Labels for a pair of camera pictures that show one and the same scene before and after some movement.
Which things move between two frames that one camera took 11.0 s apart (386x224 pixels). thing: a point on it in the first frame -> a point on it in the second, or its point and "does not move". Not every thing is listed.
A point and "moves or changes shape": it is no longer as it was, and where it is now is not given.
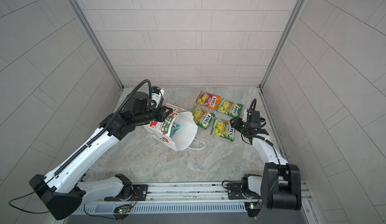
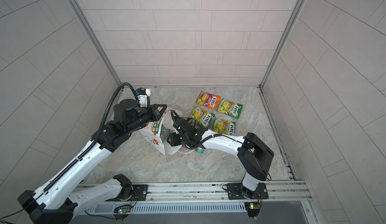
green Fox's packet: [202, 118] does not move
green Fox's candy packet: [232, 109] does not move
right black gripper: [236, 123] -> [173, 139]
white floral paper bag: [184, 136] moves or changes shape
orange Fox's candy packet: [210, 101] does not move
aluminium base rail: [191, 194] does not move
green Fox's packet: [223, 128] does not move
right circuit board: [253, 208] does not move
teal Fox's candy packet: [175, 127] moves or changes shape
